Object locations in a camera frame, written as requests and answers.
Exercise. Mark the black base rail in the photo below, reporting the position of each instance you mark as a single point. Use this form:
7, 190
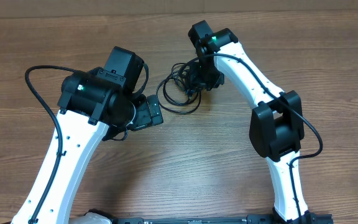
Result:
194, 221

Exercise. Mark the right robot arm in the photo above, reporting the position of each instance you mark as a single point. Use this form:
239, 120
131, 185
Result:
275, 128

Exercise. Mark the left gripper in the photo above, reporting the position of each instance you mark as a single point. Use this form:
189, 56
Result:
145, 119

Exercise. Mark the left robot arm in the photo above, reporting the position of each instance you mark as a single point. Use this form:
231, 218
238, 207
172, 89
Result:
95, 106

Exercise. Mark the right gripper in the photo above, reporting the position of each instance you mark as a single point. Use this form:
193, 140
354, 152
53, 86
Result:
198, 81

